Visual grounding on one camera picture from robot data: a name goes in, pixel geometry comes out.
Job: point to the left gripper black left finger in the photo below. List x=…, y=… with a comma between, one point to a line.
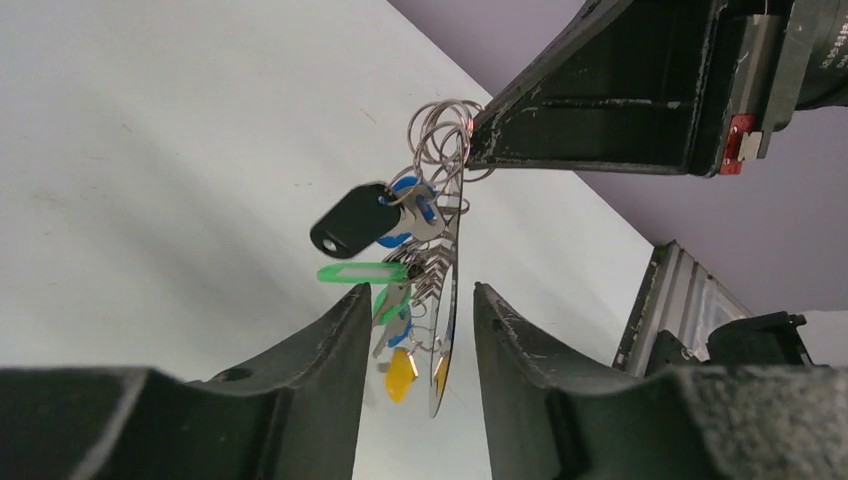
x=291, y=412

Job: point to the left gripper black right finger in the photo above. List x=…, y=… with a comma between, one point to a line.
x=550, y=412

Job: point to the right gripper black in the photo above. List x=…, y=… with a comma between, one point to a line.
x=766, y=61

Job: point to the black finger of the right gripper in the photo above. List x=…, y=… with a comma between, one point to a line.
x=618, y=90

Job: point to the yellow key tag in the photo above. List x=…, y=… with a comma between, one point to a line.
x=401, y=373

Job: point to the blue key tag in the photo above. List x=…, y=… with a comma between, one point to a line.
x=411, y=212
x=401, y=335

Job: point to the green key tag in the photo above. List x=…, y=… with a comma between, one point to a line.
x=363, y=272
x=389, y=302

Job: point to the silver key with blue tag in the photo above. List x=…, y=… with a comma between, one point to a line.
x=389, y=329

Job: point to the black key tag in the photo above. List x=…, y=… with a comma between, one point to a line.
x=362, y=216

